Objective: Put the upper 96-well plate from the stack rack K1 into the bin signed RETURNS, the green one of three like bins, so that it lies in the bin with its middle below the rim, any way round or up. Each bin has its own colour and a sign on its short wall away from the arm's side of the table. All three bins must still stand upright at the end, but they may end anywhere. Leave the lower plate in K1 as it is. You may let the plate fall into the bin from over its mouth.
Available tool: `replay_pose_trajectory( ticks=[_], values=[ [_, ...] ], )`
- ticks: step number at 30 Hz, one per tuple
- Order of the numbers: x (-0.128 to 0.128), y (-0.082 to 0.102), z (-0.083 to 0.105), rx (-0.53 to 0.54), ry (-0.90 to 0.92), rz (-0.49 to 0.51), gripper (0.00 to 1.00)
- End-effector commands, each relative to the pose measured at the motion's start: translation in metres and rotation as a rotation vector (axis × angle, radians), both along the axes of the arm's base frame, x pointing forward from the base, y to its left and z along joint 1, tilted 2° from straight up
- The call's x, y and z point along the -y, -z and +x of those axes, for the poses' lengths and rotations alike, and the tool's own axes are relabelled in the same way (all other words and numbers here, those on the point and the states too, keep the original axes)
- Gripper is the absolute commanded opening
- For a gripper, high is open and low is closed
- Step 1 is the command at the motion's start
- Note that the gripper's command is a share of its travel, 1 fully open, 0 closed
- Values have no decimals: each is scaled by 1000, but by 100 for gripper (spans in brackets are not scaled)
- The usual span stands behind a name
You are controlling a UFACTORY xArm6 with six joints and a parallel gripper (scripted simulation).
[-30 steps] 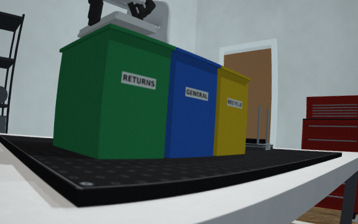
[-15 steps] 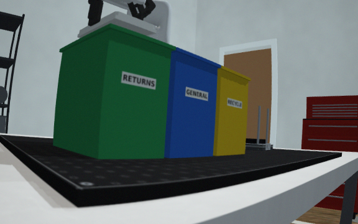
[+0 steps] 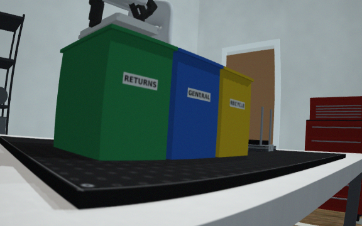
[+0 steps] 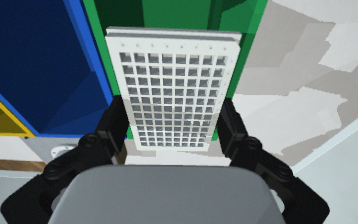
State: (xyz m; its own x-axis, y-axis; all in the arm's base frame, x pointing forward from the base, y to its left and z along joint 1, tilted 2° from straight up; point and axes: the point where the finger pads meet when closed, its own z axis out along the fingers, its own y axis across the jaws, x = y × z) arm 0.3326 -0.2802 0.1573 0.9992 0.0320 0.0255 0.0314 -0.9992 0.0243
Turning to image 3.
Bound yellow recycle bin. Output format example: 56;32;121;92
216;66;254;158

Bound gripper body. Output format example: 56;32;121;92
102;0;148;11

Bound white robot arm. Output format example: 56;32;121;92
145;0;173;44

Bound green bin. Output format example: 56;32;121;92
53;24;178;161

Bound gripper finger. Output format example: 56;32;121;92
129;0;157;22
89;0;104;28

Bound blue bin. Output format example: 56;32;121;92
166;48;224;159

